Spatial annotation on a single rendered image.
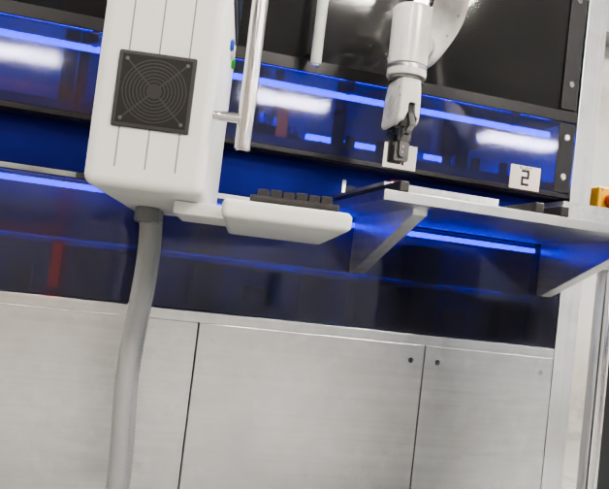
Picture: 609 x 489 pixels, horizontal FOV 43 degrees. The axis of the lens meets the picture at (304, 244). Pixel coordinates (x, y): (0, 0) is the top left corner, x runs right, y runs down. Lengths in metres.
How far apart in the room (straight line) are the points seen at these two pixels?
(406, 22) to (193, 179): 0.69
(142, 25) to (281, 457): 1.03
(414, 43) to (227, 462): 1.00
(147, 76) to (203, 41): 0.10
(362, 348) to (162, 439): 0.50
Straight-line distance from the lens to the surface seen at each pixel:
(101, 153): 1.19
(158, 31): 1.22
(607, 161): 5.17
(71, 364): 1.73
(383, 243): 1.63
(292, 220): 1.16
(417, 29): 1.68
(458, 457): 1.98
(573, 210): 1.64
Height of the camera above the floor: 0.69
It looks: 3 degrees up
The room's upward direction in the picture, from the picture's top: 7 degrees clockwise
